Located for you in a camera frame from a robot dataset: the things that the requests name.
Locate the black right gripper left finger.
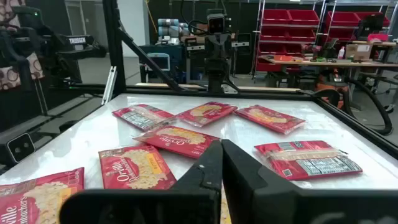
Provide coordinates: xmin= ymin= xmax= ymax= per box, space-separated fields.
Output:
xmin=58 ymin=139 xmax=223 ymax=224

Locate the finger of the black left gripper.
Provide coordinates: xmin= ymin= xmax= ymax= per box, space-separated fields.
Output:
xmin=211 ymin=34 xmax=219 ymax=62
xmin=218 ymin=34 xmax=226 ymax=62

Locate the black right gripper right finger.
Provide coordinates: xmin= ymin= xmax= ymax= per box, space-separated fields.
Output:
xmin=221 ymin=139 xmax=398 ymax=224

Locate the dark blue cabinet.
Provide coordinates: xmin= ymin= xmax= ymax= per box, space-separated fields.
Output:
xmin=138 ymin=43 xmax=187 ymax=84

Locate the blue grey cylindrical machine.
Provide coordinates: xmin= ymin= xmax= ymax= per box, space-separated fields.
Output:
xmin=157 ymin=17 xmax=190 ymax=44

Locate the red plastic storage bin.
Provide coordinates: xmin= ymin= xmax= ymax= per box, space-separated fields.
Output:
xmin=262 ymin=9 xmax=292 ymax=26
xmin=259 ymin=42 xmax=285 ymax=56
xmin=256 ymin=58 xmax=284 ymax=73
xmin=260 ymin=27 xmax=290 ymax=42
xmin=325 ymin=11 xmax=361 ymax=27
xmin=287 ymin=28 xmax=317 ymax=43
xmin=289 ymin=9 xmax=320 ymax=26

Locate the light blue screen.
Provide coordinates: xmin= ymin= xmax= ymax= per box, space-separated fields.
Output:
xmin=146 ymin=52 xmax=171 ymax=72

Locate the light plywood base board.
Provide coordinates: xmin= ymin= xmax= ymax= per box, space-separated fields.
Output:
xmin=135 ymin=82 xmax=302 ymax=93

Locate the flat orange item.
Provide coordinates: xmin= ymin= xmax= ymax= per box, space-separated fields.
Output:
xmin=272 ymin=54 xmax=295 ymax=62

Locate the metal shelving rack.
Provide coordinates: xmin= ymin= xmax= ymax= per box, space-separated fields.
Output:
xmin=252 ymin=0 xmax=323 ymax=77
xmin=320 ymin=0 xmax=398 ymax=44

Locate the long wooden workbench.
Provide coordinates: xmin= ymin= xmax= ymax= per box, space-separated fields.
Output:
xmin=259 ymin=55 xmax=398 ymax=88

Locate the silver aluminium bar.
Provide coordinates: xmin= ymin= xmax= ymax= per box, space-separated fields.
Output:
xmin=101 ymin=65 xmax=118 ymax=106

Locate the orange black shop vacuum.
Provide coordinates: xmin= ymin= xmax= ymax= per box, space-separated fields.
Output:
xmin=314 ymin=68 xmax=351 ymax=108

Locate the cardboard box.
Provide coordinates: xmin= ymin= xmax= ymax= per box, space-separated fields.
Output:
xmin=345 ymin=43 xmax=374 ymax=61

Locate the black workbench monitor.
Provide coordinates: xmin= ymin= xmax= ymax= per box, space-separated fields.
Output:
xmin=356 ymin=12 xmax=386 ymax=40

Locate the pink box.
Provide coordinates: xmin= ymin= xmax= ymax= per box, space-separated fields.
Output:
xmin=367 ymin=33 xmax=389 ymax=42

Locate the person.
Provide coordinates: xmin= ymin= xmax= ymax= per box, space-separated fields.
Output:
xmin=0 ymin=0 xmax=45 ymax=91

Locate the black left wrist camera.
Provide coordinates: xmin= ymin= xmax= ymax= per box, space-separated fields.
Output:
xmin=206 ymin=8 xmax=233 ymax=35

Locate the yellow hanging cable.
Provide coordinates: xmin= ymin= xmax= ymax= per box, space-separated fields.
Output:
xmin=144 ymin=0 xmax=159 ymax=35

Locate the black aluminium table frame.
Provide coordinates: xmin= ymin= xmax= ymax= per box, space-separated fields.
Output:
xmin=0 ymin=0 xmax=398 ymax=174

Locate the black vacuum hose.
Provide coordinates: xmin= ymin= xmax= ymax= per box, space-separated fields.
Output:
xmin=340 ymin=77 xmax=394 ymax=136

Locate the small black depth camera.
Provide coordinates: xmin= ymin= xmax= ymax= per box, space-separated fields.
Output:
xmin=6 ymin=132 xmax=37 ymax=166

